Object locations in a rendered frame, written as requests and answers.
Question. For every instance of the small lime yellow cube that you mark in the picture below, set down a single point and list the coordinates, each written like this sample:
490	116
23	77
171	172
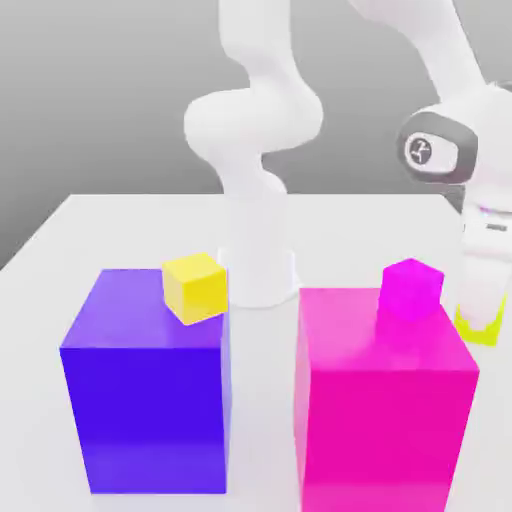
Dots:
486	338

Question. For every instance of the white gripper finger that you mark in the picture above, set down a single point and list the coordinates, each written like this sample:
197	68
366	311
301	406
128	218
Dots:
471	284
494	288

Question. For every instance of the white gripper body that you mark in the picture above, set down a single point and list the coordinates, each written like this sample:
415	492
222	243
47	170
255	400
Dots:
482	240

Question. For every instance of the small magenta cube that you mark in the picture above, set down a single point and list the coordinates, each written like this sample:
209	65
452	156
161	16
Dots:
410	290

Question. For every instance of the large magenta box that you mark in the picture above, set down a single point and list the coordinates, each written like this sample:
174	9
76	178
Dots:
380	420

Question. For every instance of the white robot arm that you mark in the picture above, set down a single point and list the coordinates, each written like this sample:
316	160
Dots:
256	120

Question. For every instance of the large violet blue box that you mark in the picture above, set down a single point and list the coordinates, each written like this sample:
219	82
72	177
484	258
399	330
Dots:
148	400

